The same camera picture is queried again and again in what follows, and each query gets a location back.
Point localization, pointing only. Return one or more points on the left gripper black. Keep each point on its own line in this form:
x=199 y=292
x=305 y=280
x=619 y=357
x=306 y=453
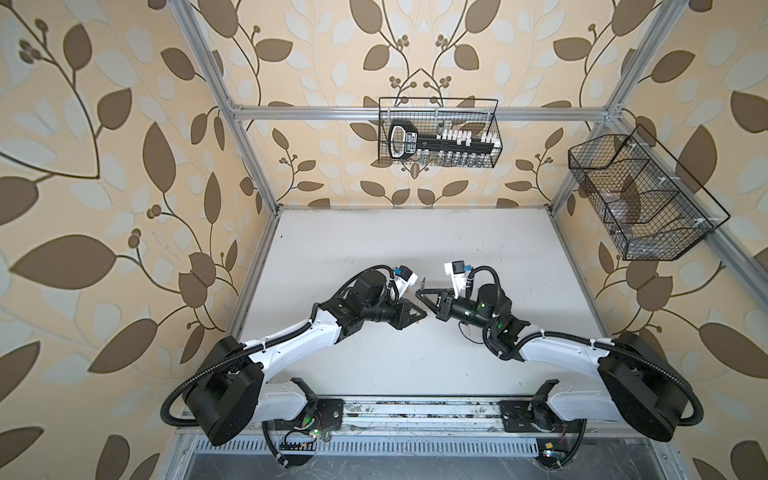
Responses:
x=404 y=315

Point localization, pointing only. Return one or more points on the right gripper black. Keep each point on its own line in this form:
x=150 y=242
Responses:
x=444 y=309

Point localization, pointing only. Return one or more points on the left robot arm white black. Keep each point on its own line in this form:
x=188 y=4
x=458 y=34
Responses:
x=234 y=385

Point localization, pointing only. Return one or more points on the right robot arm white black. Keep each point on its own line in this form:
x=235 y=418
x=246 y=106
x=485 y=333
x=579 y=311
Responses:
x=626 y=380

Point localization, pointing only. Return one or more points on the black tool in basket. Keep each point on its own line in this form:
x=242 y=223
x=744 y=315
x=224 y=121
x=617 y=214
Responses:
x=404 y=141

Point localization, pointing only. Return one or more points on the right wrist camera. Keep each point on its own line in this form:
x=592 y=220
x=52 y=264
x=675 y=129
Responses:
x=459 y=273

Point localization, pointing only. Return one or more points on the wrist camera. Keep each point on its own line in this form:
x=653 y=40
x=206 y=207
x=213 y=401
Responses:
x=403 y=279
x=459 y=273

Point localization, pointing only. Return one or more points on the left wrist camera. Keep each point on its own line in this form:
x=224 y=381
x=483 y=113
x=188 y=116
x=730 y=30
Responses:
x=403 y=279

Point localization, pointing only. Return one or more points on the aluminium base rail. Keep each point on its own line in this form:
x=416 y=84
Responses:
x=421 y=426

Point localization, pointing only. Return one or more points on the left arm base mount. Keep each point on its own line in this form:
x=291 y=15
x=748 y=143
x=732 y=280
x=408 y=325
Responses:
x=312 y=420

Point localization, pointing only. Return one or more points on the back wire basket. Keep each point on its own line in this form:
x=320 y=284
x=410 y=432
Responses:
x=475 y=114

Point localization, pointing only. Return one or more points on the wire basket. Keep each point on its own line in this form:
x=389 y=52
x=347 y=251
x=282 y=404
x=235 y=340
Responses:
x=652 y=206
x=475 y=114

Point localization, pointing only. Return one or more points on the right wire basket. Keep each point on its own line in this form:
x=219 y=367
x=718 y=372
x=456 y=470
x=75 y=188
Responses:
x=652 y=206

